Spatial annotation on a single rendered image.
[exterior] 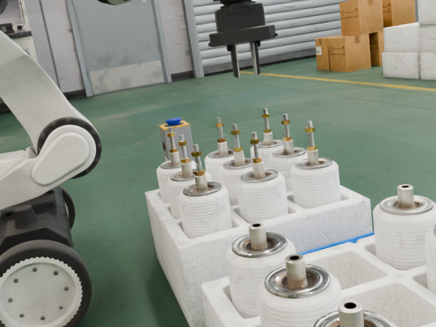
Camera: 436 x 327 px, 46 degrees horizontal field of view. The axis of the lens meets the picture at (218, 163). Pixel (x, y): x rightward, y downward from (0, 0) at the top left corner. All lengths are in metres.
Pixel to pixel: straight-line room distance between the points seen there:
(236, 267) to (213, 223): 0.28
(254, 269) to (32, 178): 0.66
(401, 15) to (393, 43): 1.02
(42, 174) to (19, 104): 0.16
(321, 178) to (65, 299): 0.56
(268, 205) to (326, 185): 0.12
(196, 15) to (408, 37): 3.00
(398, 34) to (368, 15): 0.87
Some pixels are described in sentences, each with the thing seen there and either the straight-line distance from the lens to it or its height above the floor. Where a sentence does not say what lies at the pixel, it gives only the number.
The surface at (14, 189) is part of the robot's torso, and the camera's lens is 1.23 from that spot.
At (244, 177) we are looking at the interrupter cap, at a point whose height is 0.25.
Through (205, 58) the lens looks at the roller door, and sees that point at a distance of 6.26.
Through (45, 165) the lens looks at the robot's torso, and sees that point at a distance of 1.19.
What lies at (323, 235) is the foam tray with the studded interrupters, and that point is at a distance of 1.02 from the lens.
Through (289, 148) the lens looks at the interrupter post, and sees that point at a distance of 1.15.
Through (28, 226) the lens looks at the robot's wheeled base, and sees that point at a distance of 1.12.
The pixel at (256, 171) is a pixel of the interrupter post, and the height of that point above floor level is 0.26.
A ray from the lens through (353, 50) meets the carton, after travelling 4.75.
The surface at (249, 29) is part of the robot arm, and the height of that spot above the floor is 0.53.
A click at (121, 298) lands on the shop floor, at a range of 1.20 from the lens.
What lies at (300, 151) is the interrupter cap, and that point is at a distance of 1.16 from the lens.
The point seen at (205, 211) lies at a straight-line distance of 0.95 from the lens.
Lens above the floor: 0.54
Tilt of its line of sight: 15 degrees down
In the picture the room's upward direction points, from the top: 9 degrees counter-clockwise
